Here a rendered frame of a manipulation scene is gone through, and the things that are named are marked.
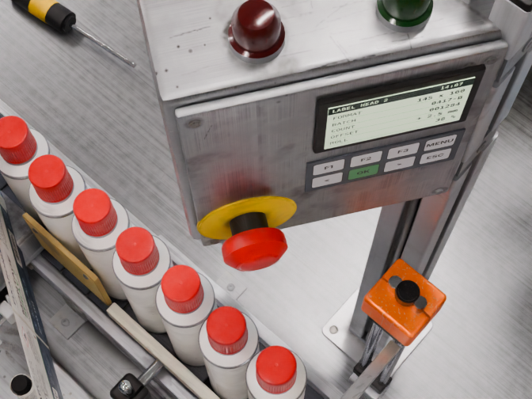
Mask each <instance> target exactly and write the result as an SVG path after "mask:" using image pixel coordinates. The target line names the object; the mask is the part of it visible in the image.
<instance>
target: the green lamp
mask: <svg viewBox="0 0 532 399"><path fill-rule="evenodd" d="M432 10H433V0H377V2H376V13H377V16H378V19H379V20H380V22H382V23H383V24H384V26H386V27H387V28H388V29H391V30H393V31H395V32H405V33H407V32H415V31H417V30H419V29H421V28H423V27H424V26H425V25H426V24H427V23H428V21H429V19H430V17H431V13H432Z"/></svg>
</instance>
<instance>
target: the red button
mask: <svg viewBox="0 0 532 399"><path fill-rule="evenodd" d="M230 230H231V233H232V237H230V238H228V239H227V240H226V241H225V242H224V243H223V245H222V256H223V260H224V263H225V264H227V265H229V266H231V267H232V268H235V269H237V270H238V271H241V272H251V271H256V270H261V269H263V268H267V267H270V266H272V265H273V264H275V263H277V262H278V261H279V260H280V258H281V257H282V256H283V254H284V253H285V252H286V251H287V248H288V246H287V240H286V237H285V234H284V233H283V231H282V230H280V229H277V228H273V227H268V221H267V218H266V214H265V213H263V212H249V213H245V214H242V215H239V216H237V217H235V218H233V219H232V220H231V221H230Z"/></svg>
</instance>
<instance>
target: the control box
mask: <svg viewBox="0 0 532 399"><path fill-rule="evenodd" d="M136 1H137V5H138V9H139V16H140V19H141V23H142V30H143V34H144V37H145V41H146V48H147V52H148V55H149V60H150V66H151V70H152V74H153V78H154V84H155V88H156V92H157V96H158V102H159V106H160V109H161V115H162V119H163V123H164V126H165V133H166V136H167V139H168V143H169V149H170V153H171V156H172V159H173V166H174V169H175V173H176V177H177V183H178V186H179V189H180V196H181V199H182V203H183V207H184V213H185V216H186V220H187V224H188V229H189V233H190V235H191V236H192V238H193V239H196V240H201V241H202V245H203V246H208V245H216V244H218V243H222V242H225V241H226V240H227V239H228V238H231V237H232V233H231V230H230V221H231V220H232V219H233V218H235V217H237V216H239V215H242V214H245V213H249V212H263V213H265V214H266V218H267V221H268V227H273V228H277V229H280V230H281V229H285V228H289V227H292V226H299V225H302V224H307V223H310V222H316V221H321V220H324V219H330V218H335V217H338V216H341V215H348V214H352V213H356V212H360V211H366V210H370V209H374V208H377V207H384V206H388V205H391V204H395V203H401V202H405V201H409V200H415V199H419V198H423V197H427V196H433V195H438V194H441V193H444V192H447V191H448V190H449V187H450V184H451V182H452V180H453V178H454V175H455V173H456V171H457V169H458V166H459V163H460V161H461V159H462V156H463V154H464V152H465V150H466V147H467V145H468V142H469V140H470V137H471V135H472V133H473V130H474V128H475V126H476V124H477V121H478V119H479V116H480V114H481V111H482V109H483V107H484V105H485V102H486V100H487V98H488V95H489V92H490V90H491V88H492V85H493V83H494V81H495V79H496V76H497V74H498V71H499V69H500V66H501V64H502V62H503V60H504V56H505V55H506V53H507V50H508V44H507V41H506V40H504V39H501V37H502V33H501V30H500V29H499V28H498V27H497V26H496V25H495V24H494V23H493V22H492V21H490V20H489V19H488V18H489V15H490V13H491V11H492V7H493V4H494V2H495V1H494V0H473V1H472V2H471V4H469V5H468V4H467V3H465V2H463V1H462V0H433V10H432V13H431V17H430V19H429V21H428V23H427V24H426V25H425V26H424V27H423V28H421V29H419V30H417V31H415V32H407V33H405V32H395V31H393V30H391V29H389V28H387V27H386V26H385V25H384V24H383V23H382V22H380V20H379V19H378V16H377V13H376V2H377V0H265V1H266V2H270V3H271V4H272V5H273V6H274V7H275V8H276V9H277V10H278V11H279V14H280V18H281V21H282V23H283V26H284V28H285V44H284V47H283V50H282V51H281V52H280V54H279V55H278V56H277V57H276V58H274V59H273V60H271V61H269V62H267V63H261V64H252V63H246V62H244V61H242V60H240V59H239V58H238V57H237V56H236V55H235V54H234V53H233V52H232V51H231V50H230V45H229V40H228V29H229V27H230V24H231V19H232V15H233V12H234V11H235V9H236V8H237V7H238V6H239V5H241V4H242V3H243V2H246V1H248V0H136ZM481 64H484V65H485V67H486V70H485V73H484V76H483V78H482V80H481V83H480V86H479V88H478V91H477V94H476V96H475V98H474V100H473V103H472V106H471V108H470V110H469V114H468V116H467V118H466V120H465V121H463V122H459V123H453V124H449V125H445V126H441V127H434V128H431V129H427V130H423V131H417V132H413V133H408V134H405V135H399V136H394V137H391V138H387V139H380V140H376V141H373V142H366V143H362V144H358V145H354V146H348V147H344V148H340V149H336V150H330V151H326V152H322V153H318V154H315V153H314V150H313V148H314V129H315V120H316V109H317V100H318V99H321V98H326V97H332V96H336V95H341V94H344V93H351V92H355V91H359V90H363V89H369V88H374V87H377V86H384V85H388V84H392V83H396V82H403V81H407V80H410V79H414V78H421V77H425V76H429V75H433V74H440V73H443V72H447V71H452V70H458V69H462V68H466V67H473V66H476V65H481ZM461 128H465V133H464V135H463V137H462V140H461V142H460V145H459V147H458V150H457V153H456V155H455V157H454V160H449V161H443V162H439V163H435V164H431V165H425V166H421V167H417V168H414V169H407V170H403V171H400V172H395V173H389V174H386V175H381V176H378V177H372V178H367V179H364V180H358V181H353V182H350V183H346V184H339V185H335V186H332V187H327V188H321V189H318V190H313V191H310V192H305V179H306V163H307V162H312V161H316V160H320V159H324V158H330V157H334V156H338V155H342V154H349V153H352V152H356V151H360V150H366V149H370V148H375V147H378V146H385V145H389V144H392V143H399V142H403V141H407V140H410V139H417V138H421V137H424V136H429V135H435V134H439V133H443V132H447V131H453V130H458V129H461Z"/></svg>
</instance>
